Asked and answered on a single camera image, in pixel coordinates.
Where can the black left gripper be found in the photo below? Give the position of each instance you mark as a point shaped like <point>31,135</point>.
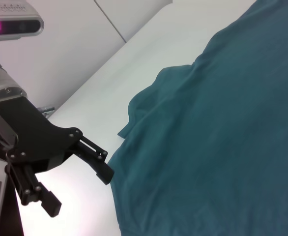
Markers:
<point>31,123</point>

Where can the teal blue t-shirt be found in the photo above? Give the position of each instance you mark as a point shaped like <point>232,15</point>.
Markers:
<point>208,135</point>

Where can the metal table clamp bolt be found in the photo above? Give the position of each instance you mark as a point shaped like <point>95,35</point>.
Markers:
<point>45,109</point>

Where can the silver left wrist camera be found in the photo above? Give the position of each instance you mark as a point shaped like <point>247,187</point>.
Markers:
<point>23,24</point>

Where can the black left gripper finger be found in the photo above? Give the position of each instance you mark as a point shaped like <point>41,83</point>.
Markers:
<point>50,204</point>
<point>104,172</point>

